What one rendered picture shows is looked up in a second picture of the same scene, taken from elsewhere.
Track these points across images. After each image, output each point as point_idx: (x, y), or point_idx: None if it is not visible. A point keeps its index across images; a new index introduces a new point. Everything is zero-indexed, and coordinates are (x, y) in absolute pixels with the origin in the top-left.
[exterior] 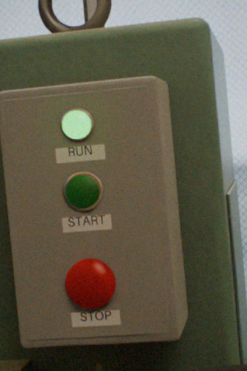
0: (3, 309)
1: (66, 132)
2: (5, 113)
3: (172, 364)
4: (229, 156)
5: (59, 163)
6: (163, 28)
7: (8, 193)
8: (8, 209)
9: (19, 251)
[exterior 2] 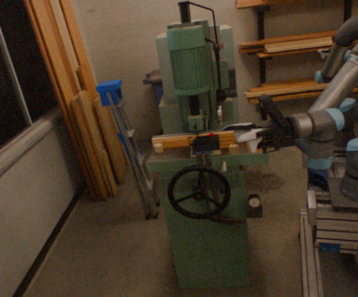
0: (211, 53)
1: (220, 29)
2: (220, 27)
3: (212, 58)
4: None
5: None
6: (207, 19)
7: (220, 36)
8: (220, 38)
9: (221, 43)
